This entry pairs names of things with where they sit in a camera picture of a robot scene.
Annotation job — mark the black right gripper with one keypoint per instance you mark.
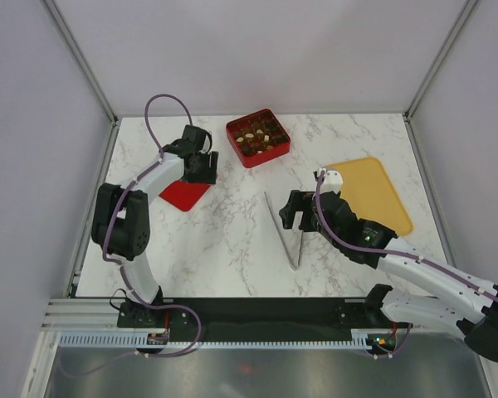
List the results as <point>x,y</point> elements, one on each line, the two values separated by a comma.
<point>297,201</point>

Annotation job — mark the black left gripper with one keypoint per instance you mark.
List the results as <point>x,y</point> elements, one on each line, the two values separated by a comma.
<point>205,177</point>

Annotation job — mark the red box lid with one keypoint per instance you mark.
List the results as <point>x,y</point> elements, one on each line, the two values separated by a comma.
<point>183,195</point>

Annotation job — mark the metal tongs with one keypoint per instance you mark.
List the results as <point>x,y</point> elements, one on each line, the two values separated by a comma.
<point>291,239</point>

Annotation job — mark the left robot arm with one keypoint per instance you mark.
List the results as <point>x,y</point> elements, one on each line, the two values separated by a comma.
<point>181,173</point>

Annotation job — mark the red compartment chocolate box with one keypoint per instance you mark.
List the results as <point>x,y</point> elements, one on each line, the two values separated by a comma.
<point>255,131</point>

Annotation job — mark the yellow tray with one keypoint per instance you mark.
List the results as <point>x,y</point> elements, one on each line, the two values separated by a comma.
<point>371,195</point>

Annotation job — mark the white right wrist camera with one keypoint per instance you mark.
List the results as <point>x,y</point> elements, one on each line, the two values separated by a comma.
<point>332,180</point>

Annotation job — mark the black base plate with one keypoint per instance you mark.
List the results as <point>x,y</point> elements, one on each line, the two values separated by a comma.
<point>241,320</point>

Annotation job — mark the white slotted cable duct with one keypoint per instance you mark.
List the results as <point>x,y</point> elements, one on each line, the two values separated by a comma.
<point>144,340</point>

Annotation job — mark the aluminium front rail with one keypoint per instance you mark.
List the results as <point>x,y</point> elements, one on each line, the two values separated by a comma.
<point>79,314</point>

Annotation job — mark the aluminium frame left post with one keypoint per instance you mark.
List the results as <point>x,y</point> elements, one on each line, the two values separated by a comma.
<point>72,45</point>

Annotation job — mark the aluminium frame post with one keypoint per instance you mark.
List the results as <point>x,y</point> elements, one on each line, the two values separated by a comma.
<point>72,45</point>
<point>449,41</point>

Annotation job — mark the aluminium frame right post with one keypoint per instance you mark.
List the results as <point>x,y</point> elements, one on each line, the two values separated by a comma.
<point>449,41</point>

